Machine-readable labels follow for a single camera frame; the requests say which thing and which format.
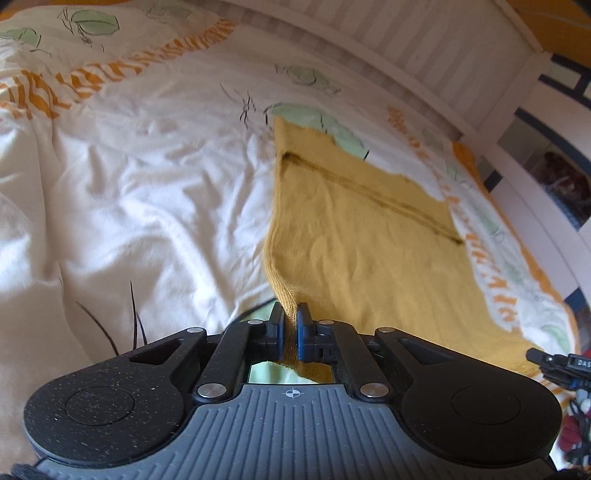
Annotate red cloth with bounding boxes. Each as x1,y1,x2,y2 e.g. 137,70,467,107
560,413,591,464

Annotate yellow knit sweater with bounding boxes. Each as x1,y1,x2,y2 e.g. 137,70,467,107
261,115,539,384

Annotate white wooden bed frame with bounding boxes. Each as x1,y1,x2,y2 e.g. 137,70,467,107
217,0,591,301

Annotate white leaf-print duvet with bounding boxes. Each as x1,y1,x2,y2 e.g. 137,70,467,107
0,0,578,467

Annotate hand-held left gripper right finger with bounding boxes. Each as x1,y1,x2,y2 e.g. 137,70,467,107
295,302,446,400

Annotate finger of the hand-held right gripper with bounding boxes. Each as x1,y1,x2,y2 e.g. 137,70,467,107
526,348,591,386

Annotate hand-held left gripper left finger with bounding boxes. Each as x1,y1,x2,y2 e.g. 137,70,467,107
129,302,286,400

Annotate orange bed sheet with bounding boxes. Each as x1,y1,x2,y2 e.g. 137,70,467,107
452,141,573,305

